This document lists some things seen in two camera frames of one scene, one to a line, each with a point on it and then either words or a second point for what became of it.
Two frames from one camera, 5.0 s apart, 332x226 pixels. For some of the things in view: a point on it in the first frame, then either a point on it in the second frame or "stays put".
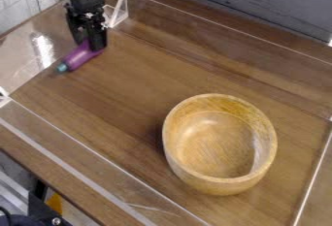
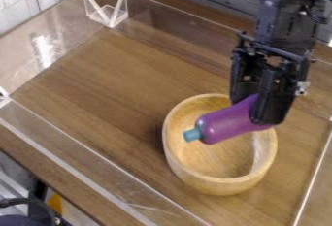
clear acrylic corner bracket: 113,15 stays put
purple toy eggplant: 81,56 → 222,122
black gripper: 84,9 → 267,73
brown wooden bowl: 219,143 stays put
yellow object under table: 54,203 stays put
